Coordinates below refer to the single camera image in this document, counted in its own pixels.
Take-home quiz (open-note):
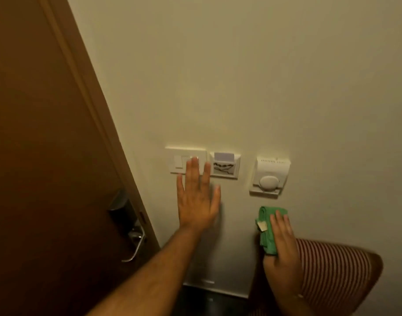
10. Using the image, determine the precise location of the metal door lock handle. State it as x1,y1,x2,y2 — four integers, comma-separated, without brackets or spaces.
107,190,147,263

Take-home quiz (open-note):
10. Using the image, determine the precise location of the white key card holder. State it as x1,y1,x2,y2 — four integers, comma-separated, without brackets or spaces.
209,152,242,180

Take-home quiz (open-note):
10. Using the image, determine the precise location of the brown wooden door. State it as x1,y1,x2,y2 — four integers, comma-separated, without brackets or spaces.
0,0,149,316

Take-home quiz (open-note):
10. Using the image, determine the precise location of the person's right hand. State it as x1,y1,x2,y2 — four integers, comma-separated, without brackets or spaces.
262,210,304,298

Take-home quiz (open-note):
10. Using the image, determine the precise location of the person's left hand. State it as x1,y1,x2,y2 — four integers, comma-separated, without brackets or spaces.
176,157,222,233

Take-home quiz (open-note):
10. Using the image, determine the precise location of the white wall thermostat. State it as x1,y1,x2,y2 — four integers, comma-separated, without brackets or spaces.
249,156,291,197

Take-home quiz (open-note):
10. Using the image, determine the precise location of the green cleaning cloth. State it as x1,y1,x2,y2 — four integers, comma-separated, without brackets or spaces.
256,206,288,257

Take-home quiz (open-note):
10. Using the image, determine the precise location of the striped upholstered chair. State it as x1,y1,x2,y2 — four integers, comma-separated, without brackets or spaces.
250,238,384,316

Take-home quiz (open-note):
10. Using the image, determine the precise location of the person's left forearm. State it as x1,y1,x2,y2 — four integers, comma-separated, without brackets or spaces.
85,226,202,316

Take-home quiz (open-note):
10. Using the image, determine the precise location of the white light switch plate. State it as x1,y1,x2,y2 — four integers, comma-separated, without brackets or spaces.
165,146,208,175

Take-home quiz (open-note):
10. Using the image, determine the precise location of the person's right forearm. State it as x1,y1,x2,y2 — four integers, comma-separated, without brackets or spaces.
273,292,316,316

